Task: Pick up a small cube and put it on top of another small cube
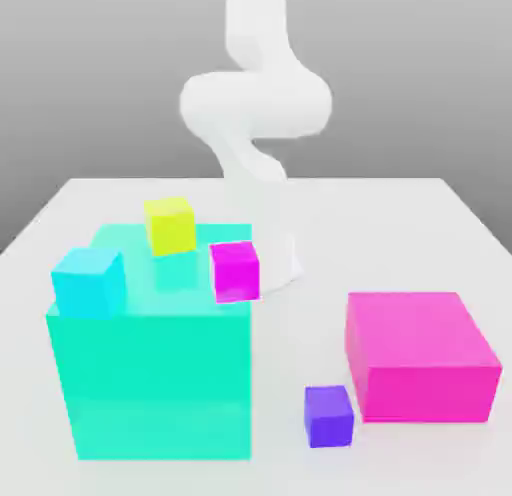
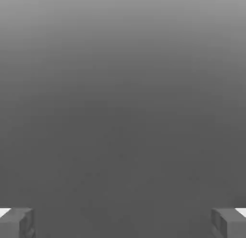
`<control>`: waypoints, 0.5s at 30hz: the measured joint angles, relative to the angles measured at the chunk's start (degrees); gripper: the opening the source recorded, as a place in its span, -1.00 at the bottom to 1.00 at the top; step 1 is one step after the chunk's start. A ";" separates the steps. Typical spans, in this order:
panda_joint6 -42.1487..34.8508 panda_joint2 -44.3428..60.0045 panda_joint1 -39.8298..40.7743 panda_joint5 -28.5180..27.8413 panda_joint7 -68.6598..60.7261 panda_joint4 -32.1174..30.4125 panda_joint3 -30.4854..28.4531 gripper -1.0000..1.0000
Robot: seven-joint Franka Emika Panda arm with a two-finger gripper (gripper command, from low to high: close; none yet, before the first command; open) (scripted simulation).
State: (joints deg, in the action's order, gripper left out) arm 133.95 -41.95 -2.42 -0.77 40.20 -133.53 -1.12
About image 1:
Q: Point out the small magenta cube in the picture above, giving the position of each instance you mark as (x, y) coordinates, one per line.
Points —
(235, 272)

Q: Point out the large turquoise box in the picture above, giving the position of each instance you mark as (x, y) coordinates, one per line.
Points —
(160, 376)

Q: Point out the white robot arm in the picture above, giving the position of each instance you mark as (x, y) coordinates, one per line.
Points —
(256, 104)

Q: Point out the large pink box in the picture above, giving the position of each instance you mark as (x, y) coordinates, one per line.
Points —
(420, 352)

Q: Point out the small purple cube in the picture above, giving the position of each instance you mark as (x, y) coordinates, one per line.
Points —
(328, 418)

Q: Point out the small yellow cube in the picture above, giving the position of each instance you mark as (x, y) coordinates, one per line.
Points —
(170, 228)

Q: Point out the small cyan cube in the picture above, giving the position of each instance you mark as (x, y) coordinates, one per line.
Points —
(88, 284)

